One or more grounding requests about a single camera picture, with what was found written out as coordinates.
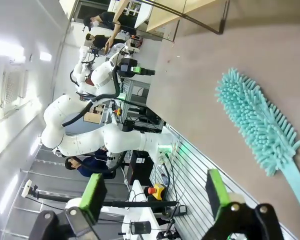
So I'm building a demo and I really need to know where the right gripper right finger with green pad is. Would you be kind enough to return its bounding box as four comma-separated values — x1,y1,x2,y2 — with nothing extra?
206,168,285,240

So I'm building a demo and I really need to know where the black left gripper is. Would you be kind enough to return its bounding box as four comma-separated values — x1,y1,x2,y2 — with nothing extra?
117,57,156,78

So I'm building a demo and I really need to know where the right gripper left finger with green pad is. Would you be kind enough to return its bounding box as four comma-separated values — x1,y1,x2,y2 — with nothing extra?
28,172,108,240

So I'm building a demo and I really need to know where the person in navy jacket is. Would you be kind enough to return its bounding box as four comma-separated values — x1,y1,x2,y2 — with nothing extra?
64,149,117,180

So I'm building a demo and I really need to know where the black computer case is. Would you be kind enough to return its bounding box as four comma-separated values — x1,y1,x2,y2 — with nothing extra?
126,149,155,187

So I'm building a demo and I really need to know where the black cylindrical cup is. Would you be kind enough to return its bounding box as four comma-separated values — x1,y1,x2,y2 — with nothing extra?
129,219,153,236

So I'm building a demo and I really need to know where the person black shirt seated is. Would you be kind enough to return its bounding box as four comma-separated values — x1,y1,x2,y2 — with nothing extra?
85,33,127,52

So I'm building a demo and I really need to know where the wooden two-tier shelf rack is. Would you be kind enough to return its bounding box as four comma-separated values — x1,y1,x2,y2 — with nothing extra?
112,0,231,43

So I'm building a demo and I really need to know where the yellow emergency stop box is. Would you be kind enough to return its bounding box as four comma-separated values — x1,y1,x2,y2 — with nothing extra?
146,183,166,201

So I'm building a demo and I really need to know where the person black shirt face mask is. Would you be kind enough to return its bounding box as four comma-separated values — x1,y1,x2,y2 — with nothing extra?
82,11,138,37

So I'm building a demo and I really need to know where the brown cardboard panel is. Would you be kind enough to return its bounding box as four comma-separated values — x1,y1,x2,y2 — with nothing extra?
83,103,106,125

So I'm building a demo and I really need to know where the teal microfiber duster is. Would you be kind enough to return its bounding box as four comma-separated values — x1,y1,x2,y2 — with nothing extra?
214,67,300,225

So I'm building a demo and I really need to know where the ceiling air conditioner unit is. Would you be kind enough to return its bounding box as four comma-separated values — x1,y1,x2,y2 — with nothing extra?
0,66,30,110

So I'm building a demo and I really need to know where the black camera boom pole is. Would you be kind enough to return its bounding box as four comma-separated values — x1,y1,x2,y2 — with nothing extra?
29,184,178,210

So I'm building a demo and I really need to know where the slotted aluminium base plate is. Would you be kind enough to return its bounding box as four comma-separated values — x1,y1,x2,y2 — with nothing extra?
149,124,273,240

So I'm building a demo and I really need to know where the white camera on boom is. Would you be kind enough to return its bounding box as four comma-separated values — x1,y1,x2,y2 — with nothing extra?
21,179,33,199

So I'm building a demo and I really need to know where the black corrugated cable hose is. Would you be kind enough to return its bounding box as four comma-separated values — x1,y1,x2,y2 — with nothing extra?
61,63,122,128

